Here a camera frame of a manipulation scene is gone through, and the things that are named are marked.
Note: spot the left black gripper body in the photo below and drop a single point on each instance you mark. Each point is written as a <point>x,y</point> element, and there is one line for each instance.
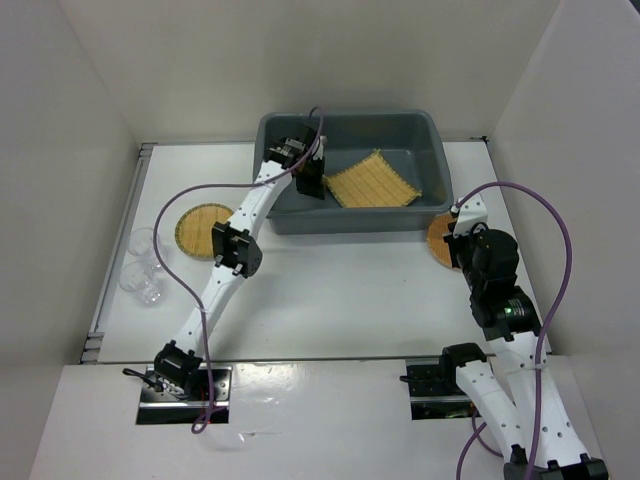
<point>310,180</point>

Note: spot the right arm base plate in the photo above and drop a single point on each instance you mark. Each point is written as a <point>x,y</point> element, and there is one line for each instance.
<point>432,395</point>

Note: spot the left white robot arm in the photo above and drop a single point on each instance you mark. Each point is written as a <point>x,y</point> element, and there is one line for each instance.
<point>298,158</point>

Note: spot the clear plastic cup lower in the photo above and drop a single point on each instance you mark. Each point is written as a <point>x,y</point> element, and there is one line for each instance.
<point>138,279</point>

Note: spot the clear plastic cup upper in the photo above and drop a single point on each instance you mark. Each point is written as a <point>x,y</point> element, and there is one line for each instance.
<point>141,245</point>

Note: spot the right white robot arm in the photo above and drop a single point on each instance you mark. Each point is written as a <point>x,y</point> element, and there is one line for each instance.
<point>528,420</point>

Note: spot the clear plastic cup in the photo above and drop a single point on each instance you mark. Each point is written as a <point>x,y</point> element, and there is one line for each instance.
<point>141,245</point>
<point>138,279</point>

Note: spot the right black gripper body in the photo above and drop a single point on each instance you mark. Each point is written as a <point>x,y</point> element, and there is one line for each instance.
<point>461,248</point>

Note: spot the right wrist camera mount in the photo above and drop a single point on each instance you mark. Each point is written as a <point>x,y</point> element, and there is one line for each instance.
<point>470,213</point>

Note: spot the round bamboo tray left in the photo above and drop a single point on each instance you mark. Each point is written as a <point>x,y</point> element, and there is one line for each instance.
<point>193,231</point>

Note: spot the grey plastic bin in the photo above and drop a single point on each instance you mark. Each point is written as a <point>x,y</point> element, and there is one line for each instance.
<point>407,140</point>

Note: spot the rectangular woven bamboo mat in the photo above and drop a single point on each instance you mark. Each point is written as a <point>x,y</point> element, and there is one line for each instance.
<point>371,183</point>

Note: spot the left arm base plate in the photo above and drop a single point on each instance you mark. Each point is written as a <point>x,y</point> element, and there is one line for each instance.
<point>162,403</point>

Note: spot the round orange woven tray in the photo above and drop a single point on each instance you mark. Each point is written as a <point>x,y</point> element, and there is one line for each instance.
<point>439,227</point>

